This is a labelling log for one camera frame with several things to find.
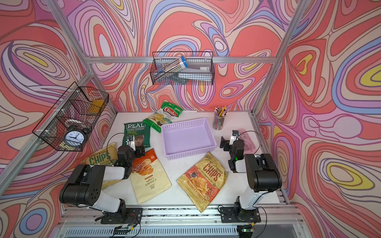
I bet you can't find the purple plastic basket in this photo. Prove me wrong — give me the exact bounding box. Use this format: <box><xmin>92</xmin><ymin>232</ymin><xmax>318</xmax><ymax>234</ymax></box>
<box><xmin>161</xmin><ymin>118</ymin><xmax>217</xmax><ymax>160</ymax></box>

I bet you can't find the pencil cup with pencils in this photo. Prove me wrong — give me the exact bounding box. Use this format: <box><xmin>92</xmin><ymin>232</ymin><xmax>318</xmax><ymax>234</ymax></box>
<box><xmin>212</xmin><ymin>106</ymin><xmax>227</xmax><ymax>131</ymax></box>

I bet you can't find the black wire basket back wall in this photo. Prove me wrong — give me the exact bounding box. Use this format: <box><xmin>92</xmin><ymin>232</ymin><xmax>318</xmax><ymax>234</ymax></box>
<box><xmin>150</xmin><ymin>51</ymin><xmax>215</xmax><ymax>85</ymax></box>

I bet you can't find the red yellow chips bag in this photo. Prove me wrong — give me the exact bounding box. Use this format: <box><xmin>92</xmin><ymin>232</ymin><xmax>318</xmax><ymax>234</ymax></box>
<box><xmin>177</xmin><ymin>152</ymin><xmax>228</xmax><ymax>213</ymax></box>

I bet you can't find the black alarm clock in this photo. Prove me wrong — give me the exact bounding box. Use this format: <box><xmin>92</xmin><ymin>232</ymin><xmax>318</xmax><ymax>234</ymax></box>
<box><xmin>64</xmin><ymin>125</ymin><xmax>89</xmax><ymax>148</ymax></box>

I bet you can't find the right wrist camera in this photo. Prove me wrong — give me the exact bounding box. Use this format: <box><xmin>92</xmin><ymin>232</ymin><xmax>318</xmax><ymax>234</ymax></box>
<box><xmin>229</xmin><ymin>130</ymin><xmax>239</xmax><ymax>145</ymax></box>

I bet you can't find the green Chuba cassava chips bag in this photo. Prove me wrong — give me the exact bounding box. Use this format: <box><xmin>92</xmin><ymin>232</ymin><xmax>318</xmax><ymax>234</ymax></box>
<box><xmin>143</xmin><ymin>102</ymin><xmax>183</xmax><ymax>133</ymax></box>

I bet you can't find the cassava chips cream orange bag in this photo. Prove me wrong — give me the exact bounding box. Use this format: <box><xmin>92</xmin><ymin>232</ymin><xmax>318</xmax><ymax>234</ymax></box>
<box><xmin>130</xmin><ymin>149</ymin><xmax>172</xmax><ymax>204</ymax></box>

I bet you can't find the black wire basket wall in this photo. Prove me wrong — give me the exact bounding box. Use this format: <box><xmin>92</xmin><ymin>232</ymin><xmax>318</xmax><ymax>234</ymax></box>
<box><xmin>32</xmin><ymin>82</ymin><xmax>109</xmax><ymax>152</ymax></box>
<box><xmin>150</xmin><ymin>51</ymin><xmax>215</xmax><ymax>85</ymax></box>

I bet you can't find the green yellow kettle chips bag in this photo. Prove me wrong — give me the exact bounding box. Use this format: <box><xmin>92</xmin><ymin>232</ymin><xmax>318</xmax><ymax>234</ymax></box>
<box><xmin>81</xmin><ymin>142</ymin><xmax>123</xmax><ymax>190</ymax></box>

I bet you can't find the white notebook in basket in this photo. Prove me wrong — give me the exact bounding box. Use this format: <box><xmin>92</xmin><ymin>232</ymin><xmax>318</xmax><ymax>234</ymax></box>
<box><xmin>178</xmin><ymin>67</ymin><xmax>213</xmax><ymax>81</ymax></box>

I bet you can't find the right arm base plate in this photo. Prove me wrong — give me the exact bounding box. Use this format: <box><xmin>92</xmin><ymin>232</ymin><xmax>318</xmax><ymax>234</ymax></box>
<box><xmin>217</xmin><ymin>205</ymin><xmax>262</xmax><ymax>224</ymax></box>

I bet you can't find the dark green Real chips bag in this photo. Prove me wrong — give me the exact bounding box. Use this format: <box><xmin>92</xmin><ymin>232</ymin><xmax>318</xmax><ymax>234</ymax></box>
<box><xmin>122</xmin><ymin>122</ymin><xmax>151</xmax><ymax>148</ymax></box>

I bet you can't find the pink pencil case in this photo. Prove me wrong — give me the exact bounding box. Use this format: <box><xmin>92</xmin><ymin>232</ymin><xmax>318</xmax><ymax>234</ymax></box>
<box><xmin>238</xmin><ymin>129</ymin><xmax>257</xmax><ymax>154</ymax></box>

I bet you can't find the black wire basket left wall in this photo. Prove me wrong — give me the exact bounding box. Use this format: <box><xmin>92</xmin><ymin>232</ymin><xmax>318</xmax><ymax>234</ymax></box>
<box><xmin>32</xmin><ymin>82</ymin><xmax>109</xmax><ymax>152</ymax></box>

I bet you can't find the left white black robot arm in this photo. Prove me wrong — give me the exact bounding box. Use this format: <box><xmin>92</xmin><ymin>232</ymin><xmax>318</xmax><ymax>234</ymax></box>
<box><xmin>59</xmin><ymin>145</ymin><xmax>145</xmax><ymax>214</ymax></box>

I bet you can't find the yellow item in wire basket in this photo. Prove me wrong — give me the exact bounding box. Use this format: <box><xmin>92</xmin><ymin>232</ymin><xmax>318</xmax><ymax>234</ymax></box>
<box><xmin>87</xmin><ymin>100</ymin><xmax>105</xmax><ymax>116</ymax></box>

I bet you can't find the tube of pencils blue cap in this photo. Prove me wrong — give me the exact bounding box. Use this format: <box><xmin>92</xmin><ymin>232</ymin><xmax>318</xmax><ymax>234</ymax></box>
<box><xmin>153</xmin><ymin>56</ymin><xmax>188</xmax><ymax>82</ymax></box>

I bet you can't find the aluminium rail front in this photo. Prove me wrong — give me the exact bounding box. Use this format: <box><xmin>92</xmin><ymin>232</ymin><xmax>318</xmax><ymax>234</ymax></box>
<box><xmin>50</xmin><ymin>204</ymin><xmax>312</xmax><ymax>238</ymax></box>

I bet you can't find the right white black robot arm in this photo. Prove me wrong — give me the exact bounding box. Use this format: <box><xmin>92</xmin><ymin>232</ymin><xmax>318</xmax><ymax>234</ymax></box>
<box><xmin>220</xmin><ymin>136</ymin><xmax>282</xmax><ymax>221</ymax></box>

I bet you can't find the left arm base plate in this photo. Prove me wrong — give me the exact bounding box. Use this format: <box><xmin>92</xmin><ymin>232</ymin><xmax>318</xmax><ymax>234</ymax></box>
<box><xmin>100</xmin><ymin>208</ymin><xmax>143</xmax><ymax>225</ymax></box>

